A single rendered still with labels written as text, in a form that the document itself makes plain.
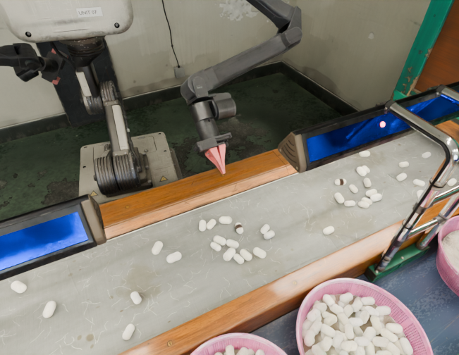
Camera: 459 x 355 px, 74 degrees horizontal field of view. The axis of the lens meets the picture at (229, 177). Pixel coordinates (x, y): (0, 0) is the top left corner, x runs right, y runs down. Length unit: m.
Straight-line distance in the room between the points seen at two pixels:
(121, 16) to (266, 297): 0.82
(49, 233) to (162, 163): 1.03
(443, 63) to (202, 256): 1.02
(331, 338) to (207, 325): 0.26
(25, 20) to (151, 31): 1.73
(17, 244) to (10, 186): 1.96
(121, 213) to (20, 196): 1.49
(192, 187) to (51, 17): 0.58
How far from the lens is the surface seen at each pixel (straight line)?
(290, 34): 1.05
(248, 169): 0.99
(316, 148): 0.59
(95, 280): 0.85
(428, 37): 1.33
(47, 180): 2.37
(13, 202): 2.33
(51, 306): 0.83
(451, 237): 1.06
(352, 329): 0.78
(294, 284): 0.76
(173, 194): 0.93
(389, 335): 0.80
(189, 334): 0.71
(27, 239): 0.51
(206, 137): 0.83
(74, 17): 0.99
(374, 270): 0.90
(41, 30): 1.01
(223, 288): 0.77
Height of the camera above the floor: 1.44
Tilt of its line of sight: 44 degrees down
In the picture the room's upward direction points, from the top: straight up
